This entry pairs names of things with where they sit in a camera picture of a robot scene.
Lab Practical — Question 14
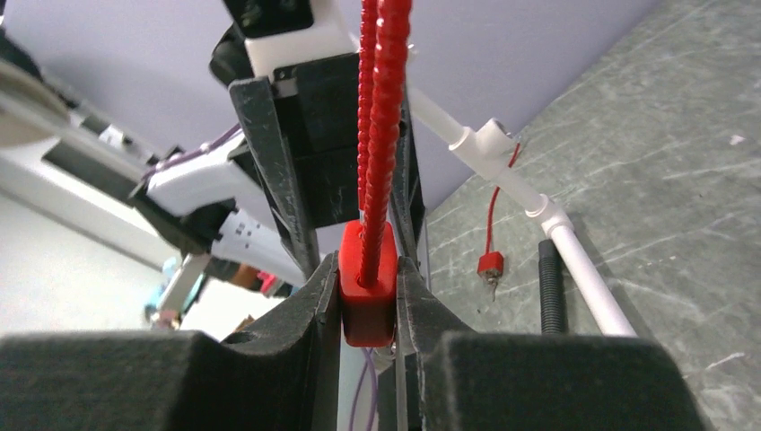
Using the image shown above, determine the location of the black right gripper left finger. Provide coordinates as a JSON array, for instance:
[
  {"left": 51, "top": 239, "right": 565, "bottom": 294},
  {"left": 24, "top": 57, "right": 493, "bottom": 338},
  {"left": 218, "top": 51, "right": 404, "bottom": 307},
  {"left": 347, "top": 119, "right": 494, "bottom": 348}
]
[{"left": 1, "top": 253, "right": 341, "bottom": 430}]

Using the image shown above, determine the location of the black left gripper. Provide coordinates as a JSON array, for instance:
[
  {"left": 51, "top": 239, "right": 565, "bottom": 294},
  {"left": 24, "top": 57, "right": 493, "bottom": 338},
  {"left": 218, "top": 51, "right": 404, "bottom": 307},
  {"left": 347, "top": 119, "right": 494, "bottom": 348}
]
[{"left": 229, "top": 52, "right": 425, "bottom": 277}]

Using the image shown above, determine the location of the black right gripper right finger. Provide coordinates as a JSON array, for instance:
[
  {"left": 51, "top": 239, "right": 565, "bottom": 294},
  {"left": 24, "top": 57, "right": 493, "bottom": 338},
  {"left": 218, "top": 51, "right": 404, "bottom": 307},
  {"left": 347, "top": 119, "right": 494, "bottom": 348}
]
[{"left": 394, "top": 258, "right": 705, "bottom": 430}]

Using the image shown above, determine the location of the white PVC pipe frame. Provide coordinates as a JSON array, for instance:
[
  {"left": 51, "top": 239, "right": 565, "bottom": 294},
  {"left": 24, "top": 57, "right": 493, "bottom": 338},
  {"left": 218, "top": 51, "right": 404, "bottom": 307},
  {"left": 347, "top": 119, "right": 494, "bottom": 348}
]
[{"left": 407, "top": 87, "right": 636, "bottom": 338}]

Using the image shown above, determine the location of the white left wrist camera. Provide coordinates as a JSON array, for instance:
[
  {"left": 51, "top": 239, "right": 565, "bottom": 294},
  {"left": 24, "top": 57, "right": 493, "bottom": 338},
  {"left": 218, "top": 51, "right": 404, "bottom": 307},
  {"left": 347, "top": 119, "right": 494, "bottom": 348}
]
[{"left": 210, "top": 1, "right": 359, "bottom": 80}]

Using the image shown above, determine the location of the black corrugated hose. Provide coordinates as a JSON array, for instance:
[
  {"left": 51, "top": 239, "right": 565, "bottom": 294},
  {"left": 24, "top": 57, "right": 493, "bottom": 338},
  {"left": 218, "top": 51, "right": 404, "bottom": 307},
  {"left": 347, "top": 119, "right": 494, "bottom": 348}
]
[{"left": 537, "top": 239, "right": 570, "bottom": 336}]

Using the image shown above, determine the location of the short red wire connector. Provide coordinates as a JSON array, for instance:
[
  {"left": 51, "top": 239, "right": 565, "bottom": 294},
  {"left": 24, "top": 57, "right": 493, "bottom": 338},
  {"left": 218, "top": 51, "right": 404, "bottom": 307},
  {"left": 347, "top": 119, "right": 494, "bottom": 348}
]
[{"left": 477, "top": 142, "right": 523, "bottom": 303}]

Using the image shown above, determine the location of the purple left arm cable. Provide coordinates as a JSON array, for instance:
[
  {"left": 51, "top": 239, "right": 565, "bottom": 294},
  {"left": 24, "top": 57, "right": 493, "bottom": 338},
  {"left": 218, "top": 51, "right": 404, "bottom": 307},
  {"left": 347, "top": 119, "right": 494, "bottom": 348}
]
[{"left": 142, "top": 123, "right": 245, "bottom": 180}]

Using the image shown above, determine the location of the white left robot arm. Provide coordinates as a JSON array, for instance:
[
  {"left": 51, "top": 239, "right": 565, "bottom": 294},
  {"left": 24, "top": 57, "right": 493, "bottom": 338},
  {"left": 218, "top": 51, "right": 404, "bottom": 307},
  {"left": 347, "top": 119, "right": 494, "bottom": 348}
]
[{"left": 1, "top": 1, "right": 424, "bottom": 288}]

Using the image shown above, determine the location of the red wire with connector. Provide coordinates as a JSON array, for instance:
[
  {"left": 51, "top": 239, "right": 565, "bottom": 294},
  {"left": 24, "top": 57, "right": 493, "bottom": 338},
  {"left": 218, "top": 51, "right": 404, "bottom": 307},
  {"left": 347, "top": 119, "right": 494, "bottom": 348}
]
[{"left": 337, "top": 0, "right": 414, "bottom": 348}]

